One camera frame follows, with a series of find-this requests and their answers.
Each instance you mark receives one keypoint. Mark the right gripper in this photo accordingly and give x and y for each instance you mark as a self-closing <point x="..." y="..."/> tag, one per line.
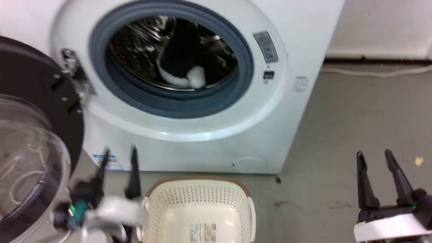
<point x="391" y="226"/>

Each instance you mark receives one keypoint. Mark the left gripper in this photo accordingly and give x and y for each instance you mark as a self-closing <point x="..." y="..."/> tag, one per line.
<point x="111" y="211"/>

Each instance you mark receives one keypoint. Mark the black and white plush toy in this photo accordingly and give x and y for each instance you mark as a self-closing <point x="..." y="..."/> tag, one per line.
<point x="182" y="50"/>

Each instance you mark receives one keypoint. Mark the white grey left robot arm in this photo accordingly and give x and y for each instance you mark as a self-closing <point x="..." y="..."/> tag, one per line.
<point x="99" y="235"/>

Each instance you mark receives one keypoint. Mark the cream plastic laundry basket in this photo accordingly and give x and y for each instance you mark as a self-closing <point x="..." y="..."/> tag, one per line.
<point x="199" y="202"/>

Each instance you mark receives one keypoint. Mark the white front-load washing machine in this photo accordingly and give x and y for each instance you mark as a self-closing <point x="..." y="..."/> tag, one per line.
<point x="270" y="121"/>

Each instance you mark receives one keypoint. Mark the blue energy label sticker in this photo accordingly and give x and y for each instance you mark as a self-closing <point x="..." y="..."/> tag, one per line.
<point x="113" y="162"/>

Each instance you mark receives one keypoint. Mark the small yellow scrap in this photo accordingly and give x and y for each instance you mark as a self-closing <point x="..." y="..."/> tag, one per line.
<point x="419" y="161"/>

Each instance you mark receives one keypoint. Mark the printed label sticker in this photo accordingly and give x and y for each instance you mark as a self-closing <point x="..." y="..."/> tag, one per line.
<point x="203" y="233"/>

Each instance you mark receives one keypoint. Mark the metal door hinge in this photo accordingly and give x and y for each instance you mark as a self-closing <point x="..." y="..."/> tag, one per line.
<point x="75" y="72"/>

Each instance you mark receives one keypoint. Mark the steel washer drum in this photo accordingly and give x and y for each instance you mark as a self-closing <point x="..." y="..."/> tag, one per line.
<point x="135" y="50"/>

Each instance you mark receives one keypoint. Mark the black-rimmed glass washer door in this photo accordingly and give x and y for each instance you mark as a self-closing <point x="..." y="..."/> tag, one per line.
<point x="32" y="76"/>

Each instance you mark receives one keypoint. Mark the round drain filter cover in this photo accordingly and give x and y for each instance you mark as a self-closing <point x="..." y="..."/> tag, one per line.
<point x="249" y="163"/>

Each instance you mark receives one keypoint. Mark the grey rubber door gasket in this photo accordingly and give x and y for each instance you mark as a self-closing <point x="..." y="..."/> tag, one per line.
<point x="243" y="81"/>

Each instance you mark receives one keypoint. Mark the black door latch slot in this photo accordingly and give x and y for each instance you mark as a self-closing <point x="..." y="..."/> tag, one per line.
<point x="268" y="75"/>

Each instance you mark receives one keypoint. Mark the grey warning sticker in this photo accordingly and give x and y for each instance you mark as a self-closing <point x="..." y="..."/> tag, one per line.
<point x="266" y="47"/>

